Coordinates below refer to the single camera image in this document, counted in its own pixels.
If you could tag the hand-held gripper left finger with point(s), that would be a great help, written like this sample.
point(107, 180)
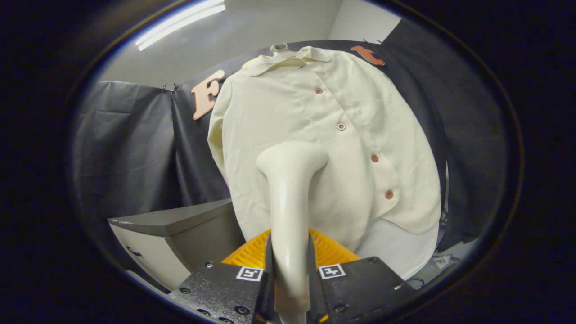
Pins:
point(220, 288)

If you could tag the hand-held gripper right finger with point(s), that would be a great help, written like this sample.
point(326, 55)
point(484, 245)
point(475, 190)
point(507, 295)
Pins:
point(360, 288)

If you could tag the cream button shirt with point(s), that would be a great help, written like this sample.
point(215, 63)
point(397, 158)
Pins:
point(279, 112)

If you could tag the white clothes hanger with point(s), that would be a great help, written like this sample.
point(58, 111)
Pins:
point(279, 46)

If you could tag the grey cabinet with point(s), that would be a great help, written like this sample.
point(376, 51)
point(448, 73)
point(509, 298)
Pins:
point(180, 220)

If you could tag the thin metal stand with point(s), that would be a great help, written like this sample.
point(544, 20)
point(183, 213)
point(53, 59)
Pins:
point(446, 189)

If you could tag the black backdrop cloth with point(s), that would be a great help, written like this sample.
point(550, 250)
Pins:
point(126, 148)

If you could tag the ceiling light panel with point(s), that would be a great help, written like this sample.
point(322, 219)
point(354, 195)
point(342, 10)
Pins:
point(180, 24)

